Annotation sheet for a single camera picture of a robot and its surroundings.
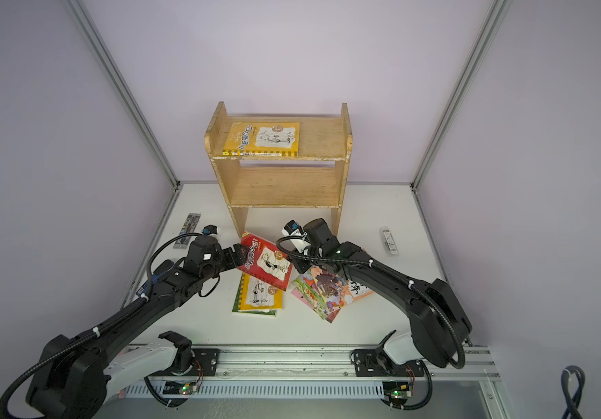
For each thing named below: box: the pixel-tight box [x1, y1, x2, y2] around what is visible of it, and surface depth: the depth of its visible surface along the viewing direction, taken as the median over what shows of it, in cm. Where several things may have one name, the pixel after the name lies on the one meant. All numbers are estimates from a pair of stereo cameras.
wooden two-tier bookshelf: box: [204, 101, 354, 237], surface depth 79 cm
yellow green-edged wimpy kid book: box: [232, 272, 284, 316], surface depth 86 cm
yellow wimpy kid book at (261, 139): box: [221, 122, 301, 157], surface depth 74 cm
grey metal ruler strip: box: [172, 212, 202, 249], surface depth 108 cm
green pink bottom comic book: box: [290, 274, 342, 324], surface depth 88 cm
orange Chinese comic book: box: [340, 279, 375, 304], surface depth 89 cm
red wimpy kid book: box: [237, 231, 294, 292], surface depth 86 cm
